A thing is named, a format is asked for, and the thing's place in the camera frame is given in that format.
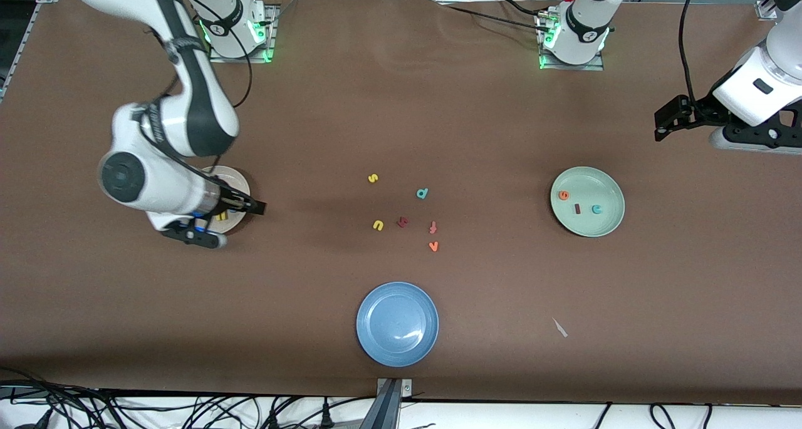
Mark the grey metal camera post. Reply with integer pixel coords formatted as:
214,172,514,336
360,378,414,429

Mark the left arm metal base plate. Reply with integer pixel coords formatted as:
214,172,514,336
536,8,606,72

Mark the beige round plate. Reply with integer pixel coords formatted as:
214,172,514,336
199,165,251,235

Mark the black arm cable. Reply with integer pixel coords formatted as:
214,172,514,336
680,0,706,104
150,0,254,195

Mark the green round plate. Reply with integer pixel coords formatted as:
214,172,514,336
550,166,626,238

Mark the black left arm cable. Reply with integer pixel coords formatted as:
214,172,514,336
680,0,706,104

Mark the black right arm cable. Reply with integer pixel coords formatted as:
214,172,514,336
150,0,254,195

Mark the black cable on table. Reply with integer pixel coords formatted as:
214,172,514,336
446,4,547,31
496,0,553,18

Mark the brown table cover sheet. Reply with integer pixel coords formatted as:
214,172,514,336
0,0,802,406

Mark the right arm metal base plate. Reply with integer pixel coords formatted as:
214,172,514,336
208,3,278,64

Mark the blue round plate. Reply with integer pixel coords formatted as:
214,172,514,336
356,282,440,368

